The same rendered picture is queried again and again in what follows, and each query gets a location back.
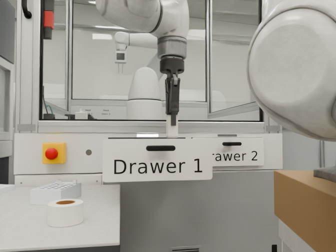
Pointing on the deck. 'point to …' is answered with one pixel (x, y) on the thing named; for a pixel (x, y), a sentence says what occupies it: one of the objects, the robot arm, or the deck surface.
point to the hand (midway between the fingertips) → (172, 126)
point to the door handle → (26, 9)
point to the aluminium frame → (24, 51)
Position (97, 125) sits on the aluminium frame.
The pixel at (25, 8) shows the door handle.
